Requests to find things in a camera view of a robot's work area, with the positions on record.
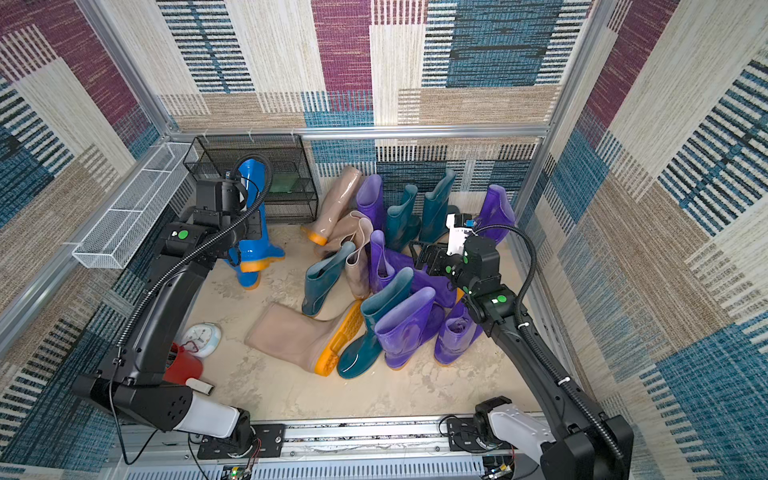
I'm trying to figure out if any short purple boot front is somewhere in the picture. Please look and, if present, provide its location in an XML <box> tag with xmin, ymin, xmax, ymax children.
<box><xmin>374</xmin><ymin>286</ymin><xmax>445</xmax><ymax>370</ymax></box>

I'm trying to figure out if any white wire mesh basket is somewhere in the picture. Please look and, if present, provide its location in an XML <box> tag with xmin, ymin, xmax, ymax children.
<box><xmin>72</xmin><ymin>142</ymin><xmax>196</xmax><ymax>269</ymax></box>

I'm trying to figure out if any beige boot leaning at back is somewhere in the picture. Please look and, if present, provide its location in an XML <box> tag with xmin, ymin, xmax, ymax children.
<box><xmin>302</xmin><ymin>165</ymin><xmax>364</xmax><ymax>246</ymax></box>

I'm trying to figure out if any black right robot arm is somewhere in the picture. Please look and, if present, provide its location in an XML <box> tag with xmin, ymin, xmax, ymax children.
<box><xmin>409</xmin><ymin>235</ymin><xmax>634</xmax><ymax>479</ymax></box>

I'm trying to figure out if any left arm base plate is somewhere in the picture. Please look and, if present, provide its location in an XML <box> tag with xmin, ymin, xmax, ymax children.
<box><xmin>197</xmin><ymin>423</ymin><xmax>286</xmax><ymax>460</ymax></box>

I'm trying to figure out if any purple boot at back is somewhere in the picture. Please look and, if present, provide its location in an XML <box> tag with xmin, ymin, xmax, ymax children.
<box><xmin>356</xmin><ymin>174</ymin><xmax>386</xmax><ymax>230</ymax></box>

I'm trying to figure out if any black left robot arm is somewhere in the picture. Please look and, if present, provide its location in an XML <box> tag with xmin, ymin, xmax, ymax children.
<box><xmin>72</xmin><ymin>178</ymin><xmax>270</xmax><ymax>455</ymax></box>

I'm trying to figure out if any beige boot lying front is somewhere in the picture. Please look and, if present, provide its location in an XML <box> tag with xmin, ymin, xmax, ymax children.
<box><xmin>244</xmin><ymin>300</ymin><xmax>363</xmax><ymax>377</ymax></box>

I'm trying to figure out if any teal boot front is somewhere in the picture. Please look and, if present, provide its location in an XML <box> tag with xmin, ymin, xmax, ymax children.
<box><xmin>337</xmin><ymin>267</ymin><xmax>414</xmax><ymax>379</ymax></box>

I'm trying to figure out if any black wire mesh shelf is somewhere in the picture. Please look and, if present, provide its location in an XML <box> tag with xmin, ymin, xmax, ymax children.
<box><xmin>183</xmin><ymin>134</ymin><xmax>318</xmax><ymax>224</ymax></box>

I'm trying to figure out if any aluminium front rail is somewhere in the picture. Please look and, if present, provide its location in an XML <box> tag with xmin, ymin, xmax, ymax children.
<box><xmin>98</xmin><ymin>415</ymin><xmax>545</xmax><ymax>479</ymax></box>

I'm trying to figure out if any beige boot middle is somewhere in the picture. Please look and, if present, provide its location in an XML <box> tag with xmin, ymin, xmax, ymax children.
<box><xmin>314</xmin><ymin>210</ymin><xmax>374</xmax><ymax>299</ymax></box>

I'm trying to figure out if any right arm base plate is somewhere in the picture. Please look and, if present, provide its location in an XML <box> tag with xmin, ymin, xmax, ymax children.
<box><xmin>438</xmin><ymin>414</ymin><xmax>512</xmax><ymax>454</ymax></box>

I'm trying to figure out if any blue rain boot upright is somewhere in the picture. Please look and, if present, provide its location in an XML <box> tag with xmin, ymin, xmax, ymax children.
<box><xmin>227</xmin><ymin>247</ymin><xmax>260</xmax><ymax>290</ymax></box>

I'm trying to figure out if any tall purple boot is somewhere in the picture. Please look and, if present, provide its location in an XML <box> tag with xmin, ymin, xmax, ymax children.
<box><xmin>368</xmin><ymin>230</ymin><xmax>464</xmax><ymax>308</ymax></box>
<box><xmin>473</xmin><ymin>184</ymin><xmax>517</xmax><ymax>245</ymax></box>

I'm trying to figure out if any short purple boot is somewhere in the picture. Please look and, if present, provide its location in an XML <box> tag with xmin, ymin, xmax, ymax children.
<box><xmin>374</xmin><ymin>286</ymin><xmax>445</xmax><ymax>370</ymax></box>
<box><xmin>434</xmin><ymin>301</ymin><xmax>483</xmax><ymax>366</ymax></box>

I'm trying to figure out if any green tray on shelf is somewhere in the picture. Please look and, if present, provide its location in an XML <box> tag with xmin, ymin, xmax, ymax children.
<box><xmin>269</xmin><ymin>173</ymin><xmax>300</xmax><ymax>194</ymax></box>

